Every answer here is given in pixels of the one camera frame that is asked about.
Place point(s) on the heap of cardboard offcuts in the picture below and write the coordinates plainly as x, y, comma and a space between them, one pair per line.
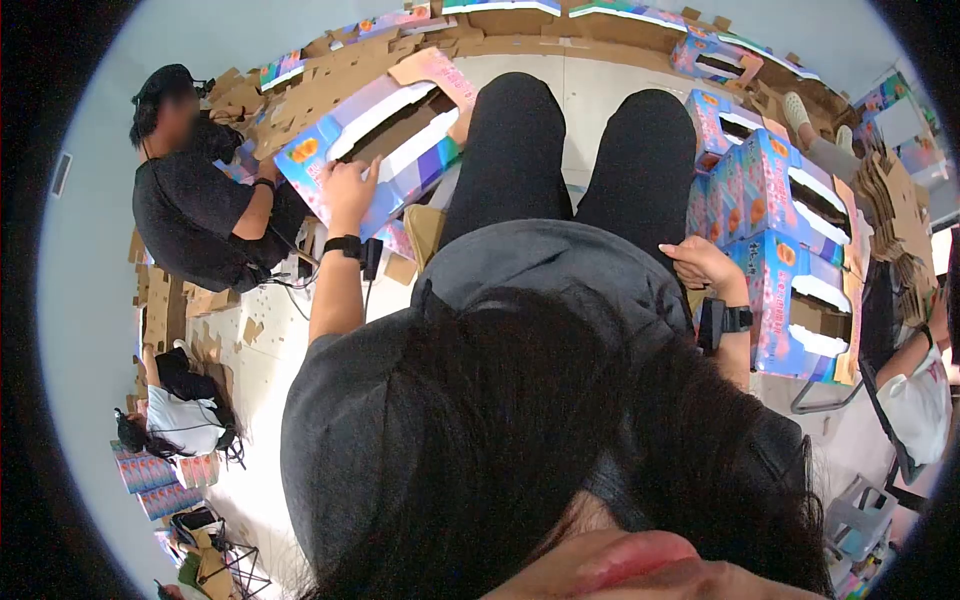
169, 296

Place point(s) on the blue printed carton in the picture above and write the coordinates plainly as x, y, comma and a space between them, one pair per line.
390, 142

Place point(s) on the stack of folded blue cartons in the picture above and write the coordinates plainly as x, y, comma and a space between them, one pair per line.
780, 247

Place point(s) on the person's right thumb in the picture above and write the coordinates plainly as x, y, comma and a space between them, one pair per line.
677, 250

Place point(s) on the small blue carton stacks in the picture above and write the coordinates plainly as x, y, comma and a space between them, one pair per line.
157, 484

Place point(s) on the wall vent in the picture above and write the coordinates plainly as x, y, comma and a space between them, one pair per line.
61, 174

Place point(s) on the pile of brown cardboard inserts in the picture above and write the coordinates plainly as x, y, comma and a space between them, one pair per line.
896, 217

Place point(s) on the person's left hand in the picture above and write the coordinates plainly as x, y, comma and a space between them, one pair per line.
346, 193

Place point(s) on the person's right hand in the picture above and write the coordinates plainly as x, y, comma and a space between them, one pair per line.
705, 264

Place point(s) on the blue carton with cutout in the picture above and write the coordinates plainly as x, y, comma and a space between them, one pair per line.
712, 56

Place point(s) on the person's left fingers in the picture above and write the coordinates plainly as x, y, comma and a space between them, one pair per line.
336, 168

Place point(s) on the black wrist band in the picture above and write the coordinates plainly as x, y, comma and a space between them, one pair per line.
721, 318
352, 248

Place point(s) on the grey plastic stool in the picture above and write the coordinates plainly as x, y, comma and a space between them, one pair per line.
859, 517

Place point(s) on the person's right fingers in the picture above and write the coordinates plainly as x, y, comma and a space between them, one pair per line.
691, 276

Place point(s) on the person's left thumb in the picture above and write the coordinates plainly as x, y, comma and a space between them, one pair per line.
374, 171

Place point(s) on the pile of brown cardboard scraps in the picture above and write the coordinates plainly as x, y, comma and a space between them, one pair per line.
352, 71

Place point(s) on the person's body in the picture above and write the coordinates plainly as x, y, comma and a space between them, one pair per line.
480, 390

